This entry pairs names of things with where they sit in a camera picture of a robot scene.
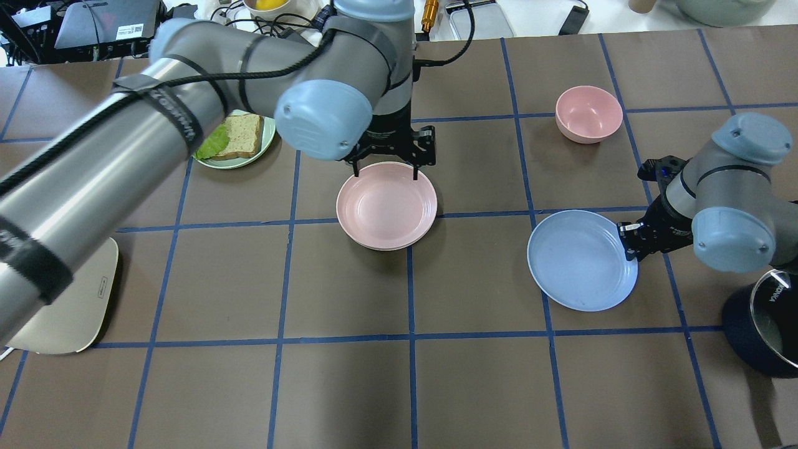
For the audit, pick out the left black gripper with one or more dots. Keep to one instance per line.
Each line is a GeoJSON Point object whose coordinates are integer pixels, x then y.
{"type": "Point", "coordinates": [391, 141]}

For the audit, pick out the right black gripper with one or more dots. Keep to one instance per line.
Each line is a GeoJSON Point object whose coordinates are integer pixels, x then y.
{"type": "Point", "coordinates": [662, 226]}

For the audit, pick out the pink plate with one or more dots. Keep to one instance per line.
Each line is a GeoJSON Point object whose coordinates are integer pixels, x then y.
{"type": "Point", "coordinates": [387, 206]}

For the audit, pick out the blue plate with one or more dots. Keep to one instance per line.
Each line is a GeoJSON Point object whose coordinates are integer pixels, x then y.
{"type": "Point", "coordinates": [577, 259]}

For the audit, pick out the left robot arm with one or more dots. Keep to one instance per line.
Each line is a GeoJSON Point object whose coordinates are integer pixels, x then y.
{"type": "Point", "coordinates": [338, 101]}

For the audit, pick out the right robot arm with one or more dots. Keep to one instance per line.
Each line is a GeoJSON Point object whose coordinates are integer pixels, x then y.
{"type": "Point", "coordinates": [721, 202]}

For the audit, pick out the green plate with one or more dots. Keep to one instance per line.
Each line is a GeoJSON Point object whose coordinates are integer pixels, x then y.
{"type": "Point", "coordinates": [269, 132]}

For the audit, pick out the pink bowl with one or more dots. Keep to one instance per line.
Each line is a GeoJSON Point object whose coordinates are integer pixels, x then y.
{"type": "Point", "coordinates": [587, 114]}

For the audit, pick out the bread slice on plate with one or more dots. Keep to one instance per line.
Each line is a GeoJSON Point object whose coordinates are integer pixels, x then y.
{"type": "Point", "coordinates": [245, 132]}

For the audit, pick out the dark blue pot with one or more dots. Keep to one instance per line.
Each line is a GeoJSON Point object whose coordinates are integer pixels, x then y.
{"type": "Point", "coordinates": [760, 324]}

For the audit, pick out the gold cylinder tool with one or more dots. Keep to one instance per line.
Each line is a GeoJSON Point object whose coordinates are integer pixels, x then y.
{"type": "Point", "coordinates": [429, 15]}

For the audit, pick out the green lettuce leaf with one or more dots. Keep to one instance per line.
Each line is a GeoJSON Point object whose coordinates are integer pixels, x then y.
{"type": "Point", "coordinates": [214, 144]}

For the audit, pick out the beige bowl with toys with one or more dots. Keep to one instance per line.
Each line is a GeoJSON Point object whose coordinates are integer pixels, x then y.
{"type": "Point", "coordinates": [292, 11]}

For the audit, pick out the yellow toy fruit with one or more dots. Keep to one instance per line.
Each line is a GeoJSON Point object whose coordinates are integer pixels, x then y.
{"type": "Point", "coordinates": [269, 5]}

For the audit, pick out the black power adapter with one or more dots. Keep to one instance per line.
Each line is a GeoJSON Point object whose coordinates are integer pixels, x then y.
{"type": "Point", "coordinates": [574, 21]}

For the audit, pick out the black computer box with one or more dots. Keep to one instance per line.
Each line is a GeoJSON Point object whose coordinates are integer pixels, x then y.
{"type": "Point", "coordinates": [103, 23]}

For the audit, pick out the white toaster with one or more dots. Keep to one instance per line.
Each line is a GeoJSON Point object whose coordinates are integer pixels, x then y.
{"type": "Point", "coordinates": [78, 317]}

